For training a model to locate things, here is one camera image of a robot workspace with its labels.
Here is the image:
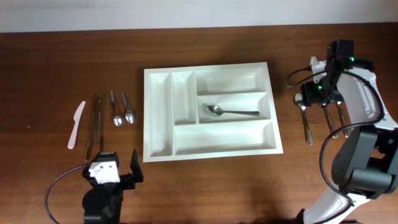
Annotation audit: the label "large metal spoon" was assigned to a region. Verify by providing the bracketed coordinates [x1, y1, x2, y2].
[294, 93, 313, 146]
[204, 105, 260, 117]

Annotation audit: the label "metal fork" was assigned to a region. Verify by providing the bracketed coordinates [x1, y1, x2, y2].
[336, 101, 350, 138]
[323, 106, 336, 134]

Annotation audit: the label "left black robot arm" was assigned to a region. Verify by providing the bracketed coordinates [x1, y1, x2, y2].
[82, 150, 144, 223]

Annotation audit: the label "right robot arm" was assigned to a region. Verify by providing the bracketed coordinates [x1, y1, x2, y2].
[295, 40, 397, 223]

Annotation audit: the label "small metal teaspoon right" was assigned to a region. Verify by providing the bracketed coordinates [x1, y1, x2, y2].
[121, 92, 135, 124]

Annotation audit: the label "small metal teaspoon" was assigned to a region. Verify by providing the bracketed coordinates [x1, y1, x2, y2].
[121, 92, 135, 124]
[110, 91, 123, 126]

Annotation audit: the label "small metal teaspoon left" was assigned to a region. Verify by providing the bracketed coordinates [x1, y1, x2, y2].
[110, 91, 123, 126]

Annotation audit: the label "white plastic cutlery tray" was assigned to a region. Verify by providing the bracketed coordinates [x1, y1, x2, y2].
[143, 62, 283, 162]

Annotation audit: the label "long metal tongs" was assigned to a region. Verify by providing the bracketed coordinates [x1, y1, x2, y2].
[85, 96, 102, 161]

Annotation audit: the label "pink plastic knife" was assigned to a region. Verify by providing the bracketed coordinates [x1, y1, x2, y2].
[67, 101, 86, 149]

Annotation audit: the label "right black camera cable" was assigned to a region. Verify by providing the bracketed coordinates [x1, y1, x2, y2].
[285, 65, 386, 207]

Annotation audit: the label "black camera cable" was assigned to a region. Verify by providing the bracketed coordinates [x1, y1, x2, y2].
[285, 65, 386, 207]
[45, 164, 91, 224]

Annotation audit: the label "left black camera cable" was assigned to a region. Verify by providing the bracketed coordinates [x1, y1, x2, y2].
[45, 164, 91, 224]

